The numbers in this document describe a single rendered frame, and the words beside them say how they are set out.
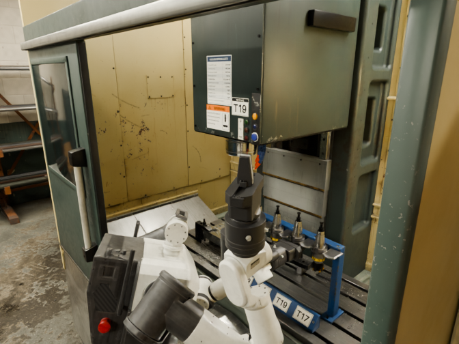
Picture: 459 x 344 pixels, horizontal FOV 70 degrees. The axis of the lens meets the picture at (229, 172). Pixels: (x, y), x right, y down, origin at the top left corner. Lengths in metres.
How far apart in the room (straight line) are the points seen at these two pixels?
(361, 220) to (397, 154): 1.80
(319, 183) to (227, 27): 1.00
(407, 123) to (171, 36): 2.25
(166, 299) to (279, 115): 0.83
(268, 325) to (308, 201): 1.29
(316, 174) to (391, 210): 1.44
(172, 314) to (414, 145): 0.61
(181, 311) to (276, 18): 1.02
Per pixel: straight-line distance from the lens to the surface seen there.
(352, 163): 1.88
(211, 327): 0.84
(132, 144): 2.46
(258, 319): 0.81
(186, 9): 0.74
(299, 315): 1.49
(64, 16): 1.55
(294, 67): 1.40
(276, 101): 1.32
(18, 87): 5.59
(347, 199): 1.93
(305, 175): 1.98
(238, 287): 0.74
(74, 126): 1.59
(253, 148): 1.62
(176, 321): 0.83
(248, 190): 0.64
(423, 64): 0.47
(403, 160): 0.49
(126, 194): 2.52
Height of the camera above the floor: 1.88
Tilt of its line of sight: 17 degrees down
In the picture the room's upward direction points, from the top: straight up
